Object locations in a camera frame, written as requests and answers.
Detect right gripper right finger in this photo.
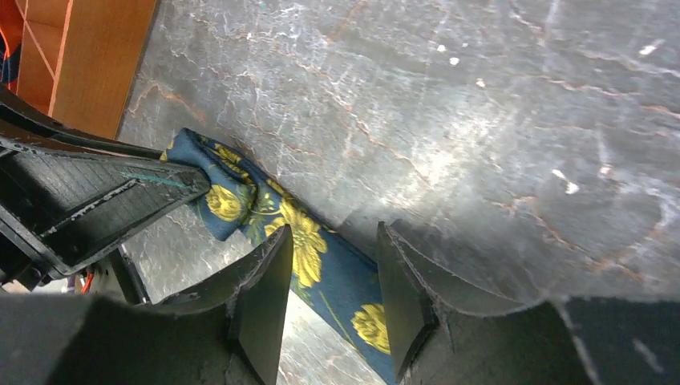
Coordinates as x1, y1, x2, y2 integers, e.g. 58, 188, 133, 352
376, 221, 532, 384

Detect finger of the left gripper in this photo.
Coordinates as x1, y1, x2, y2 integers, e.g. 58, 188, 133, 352
1, 86, 161, 160
1, 137, 209, 278

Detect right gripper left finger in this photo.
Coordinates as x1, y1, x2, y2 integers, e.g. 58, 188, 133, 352
143, 225, 293, 384

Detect blue yellow floral tie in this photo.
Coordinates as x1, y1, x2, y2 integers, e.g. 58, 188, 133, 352
160, 128, 397, 384

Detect orange compartment tray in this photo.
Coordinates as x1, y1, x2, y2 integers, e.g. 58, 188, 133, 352
12, 0, 156, 139

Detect rolled orange black tie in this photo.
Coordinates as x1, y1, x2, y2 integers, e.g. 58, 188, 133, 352
1, 0, 24, 92

